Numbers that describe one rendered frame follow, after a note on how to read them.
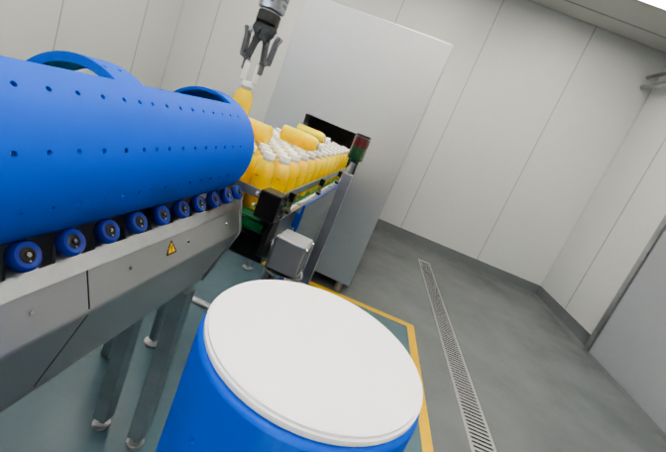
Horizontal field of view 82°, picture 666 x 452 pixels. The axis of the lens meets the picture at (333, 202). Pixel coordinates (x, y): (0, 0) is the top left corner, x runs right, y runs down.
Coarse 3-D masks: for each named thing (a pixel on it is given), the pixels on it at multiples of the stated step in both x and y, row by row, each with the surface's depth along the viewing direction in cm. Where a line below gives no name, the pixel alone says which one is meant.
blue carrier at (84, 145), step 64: (0, 64) 42; (64, 64) 64; (0, 128) 40; (64, 128) 47; (128, 128) 58; (192, 128) 76; (0, 192) 41; (64, 192) 49; (128, 192) 62; (192, 192) 87
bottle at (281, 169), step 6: (282, 162) 130; (276, 168) 130; (282, 168) 130; (288, 168) 132; (276, 174) 130; (282, 174) 130; (288, 174) 132; (276, 180) 130; (282, 180) 131; (270, 186) 131; (276, 186) 131; (282, 186) 132; (282, 192) 134
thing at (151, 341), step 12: (336, 180) 245; (288, 216) 141; (276, 228) 129; (288, 228) 150; (240, 240) 150; (252, 240) 155; (264, 240) 123; (240, 252) 140; (252, 252) 144; (264, 252) 127; (168, 300) 172; (192, 300) 170; (156, 324) 174; (156, 336) 176
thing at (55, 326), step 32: (224, 224) 112; (0, 256) 56; (128, 256) 73; (160, 256) 83; (192, 256) 96; (64, 288) 60; (96, 288) 66; (128, 288) 74; (160, 288) 93; (0, 320) 50; (32, 320) 55; (64, 320) 60; (96, 320) 71; (128, 320) 91; (0, 352) 51; (32, 352) 57; (64, 352) 70; (0, 384) 57; (32, 384) 68
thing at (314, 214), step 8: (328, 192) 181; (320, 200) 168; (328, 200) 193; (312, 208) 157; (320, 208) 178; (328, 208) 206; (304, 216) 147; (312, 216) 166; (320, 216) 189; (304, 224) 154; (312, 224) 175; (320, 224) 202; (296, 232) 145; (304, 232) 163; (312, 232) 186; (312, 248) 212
